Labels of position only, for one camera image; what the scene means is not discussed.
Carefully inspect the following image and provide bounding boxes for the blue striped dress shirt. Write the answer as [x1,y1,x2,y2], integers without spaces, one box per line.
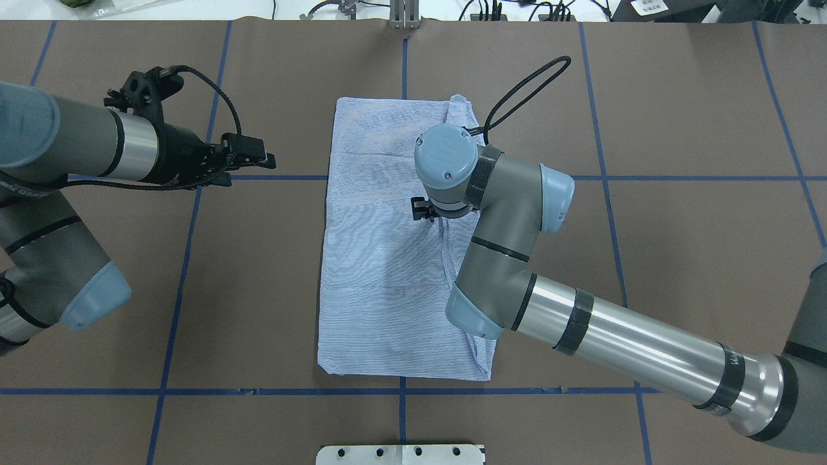
[317,94,496,382]

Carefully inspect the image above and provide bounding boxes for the aluminium frame post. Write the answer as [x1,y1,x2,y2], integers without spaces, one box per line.
[389,0,421,30]

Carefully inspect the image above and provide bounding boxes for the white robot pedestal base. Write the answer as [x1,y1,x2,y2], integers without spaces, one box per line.
[315,444,487,464]

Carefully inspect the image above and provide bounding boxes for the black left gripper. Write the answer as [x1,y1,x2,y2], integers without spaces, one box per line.
[105,67,277,189]

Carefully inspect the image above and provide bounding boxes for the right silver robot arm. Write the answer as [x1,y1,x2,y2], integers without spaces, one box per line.
[411,123,826,454]

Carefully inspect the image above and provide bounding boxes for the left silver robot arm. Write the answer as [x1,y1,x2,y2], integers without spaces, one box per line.
[1,65,277,355]

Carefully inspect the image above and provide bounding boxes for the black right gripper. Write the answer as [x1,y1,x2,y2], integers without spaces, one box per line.
[411,196,440,223]

